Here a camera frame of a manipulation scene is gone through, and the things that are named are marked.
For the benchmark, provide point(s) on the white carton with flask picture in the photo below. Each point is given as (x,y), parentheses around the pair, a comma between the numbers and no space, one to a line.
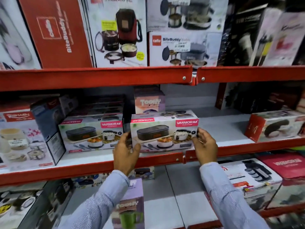
(265,40)

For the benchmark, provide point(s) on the small pink mug carton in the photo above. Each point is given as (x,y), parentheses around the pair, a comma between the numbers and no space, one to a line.
(149,101)

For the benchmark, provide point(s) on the person's left forearm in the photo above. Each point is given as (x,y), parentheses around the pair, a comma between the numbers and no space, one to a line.
(100,202)

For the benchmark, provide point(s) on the white carton with maroon bag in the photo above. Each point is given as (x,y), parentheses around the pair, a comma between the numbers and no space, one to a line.
(116,33)

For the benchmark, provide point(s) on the person's left hand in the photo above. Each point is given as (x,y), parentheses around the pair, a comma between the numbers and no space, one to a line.
(124,157)

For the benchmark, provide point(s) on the large red carton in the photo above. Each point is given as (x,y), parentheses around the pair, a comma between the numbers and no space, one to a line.
(57,33)

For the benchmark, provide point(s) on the person's right forearm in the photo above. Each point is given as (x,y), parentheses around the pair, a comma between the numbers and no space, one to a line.
(228,197)

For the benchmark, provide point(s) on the tall black carton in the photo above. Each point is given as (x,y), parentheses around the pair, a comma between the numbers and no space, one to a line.
(240,38)

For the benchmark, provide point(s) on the grey carton under red carton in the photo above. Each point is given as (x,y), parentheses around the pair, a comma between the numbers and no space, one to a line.
(288,193)

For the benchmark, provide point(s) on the dark carton with steel containers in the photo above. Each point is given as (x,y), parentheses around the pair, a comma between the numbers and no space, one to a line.
(31,207)

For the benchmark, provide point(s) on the white lunch box carton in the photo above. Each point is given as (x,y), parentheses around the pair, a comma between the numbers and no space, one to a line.
(164,126)
(90,133)

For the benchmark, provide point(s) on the flat red carton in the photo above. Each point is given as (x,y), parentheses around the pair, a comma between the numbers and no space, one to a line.
(286,164)

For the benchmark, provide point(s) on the white carton with red end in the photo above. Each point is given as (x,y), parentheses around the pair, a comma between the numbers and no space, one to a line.
(274,126)

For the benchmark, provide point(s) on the small carton with dark bowl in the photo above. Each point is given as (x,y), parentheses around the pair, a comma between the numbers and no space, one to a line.
(143,172)

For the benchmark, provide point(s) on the blue carton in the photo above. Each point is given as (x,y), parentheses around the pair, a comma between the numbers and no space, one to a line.
(50,121)

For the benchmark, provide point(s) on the colourful flat carton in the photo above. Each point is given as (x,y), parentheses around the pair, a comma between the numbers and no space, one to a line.
(90,180)

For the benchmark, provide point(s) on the large white casserole set carton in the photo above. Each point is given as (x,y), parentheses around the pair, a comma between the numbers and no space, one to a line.
(21,143)

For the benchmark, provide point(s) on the white carton with black containers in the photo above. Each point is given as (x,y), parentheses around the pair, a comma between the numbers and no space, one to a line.
(252,178)

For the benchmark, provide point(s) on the stack of dark flat cartons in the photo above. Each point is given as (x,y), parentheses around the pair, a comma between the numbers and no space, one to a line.
(100,106)

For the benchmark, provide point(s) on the dark carton with red side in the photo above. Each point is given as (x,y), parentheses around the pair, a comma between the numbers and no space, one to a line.
(257,97)

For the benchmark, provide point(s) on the purple carton with green mug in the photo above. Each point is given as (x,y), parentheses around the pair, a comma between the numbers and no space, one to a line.
(131,207)

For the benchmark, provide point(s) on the person's right thumb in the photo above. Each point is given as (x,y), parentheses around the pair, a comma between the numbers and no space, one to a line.
(195,143)

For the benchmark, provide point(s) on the person's left thumb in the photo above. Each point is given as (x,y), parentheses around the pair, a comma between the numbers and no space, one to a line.
(136,149)

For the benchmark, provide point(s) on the white carton with pink bag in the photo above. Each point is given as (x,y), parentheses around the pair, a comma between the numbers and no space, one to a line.
(14,40)

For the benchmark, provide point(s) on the person's right hand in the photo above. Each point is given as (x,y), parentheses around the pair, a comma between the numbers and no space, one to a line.
(207,150)

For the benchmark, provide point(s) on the white and pink carton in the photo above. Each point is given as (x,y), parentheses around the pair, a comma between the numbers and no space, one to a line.
(286,40)

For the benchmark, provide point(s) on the white carton with grey bag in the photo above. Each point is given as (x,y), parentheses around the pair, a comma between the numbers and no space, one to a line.
(183,48)
(185,14)

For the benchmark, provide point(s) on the red metal shelf rail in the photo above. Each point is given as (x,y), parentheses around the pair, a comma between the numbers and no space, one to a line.
(71,170)
(250,73)
(250,147)
(95,77)

